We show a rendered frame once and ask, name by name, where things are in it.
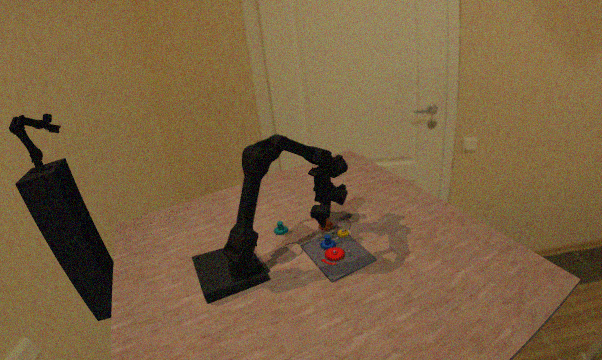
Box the red gear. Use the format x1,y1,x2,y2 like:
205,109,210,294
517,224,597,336
324,247,345,262

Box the teal gear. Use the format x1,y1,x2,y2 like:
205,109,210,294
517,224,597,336
274,221,288,235

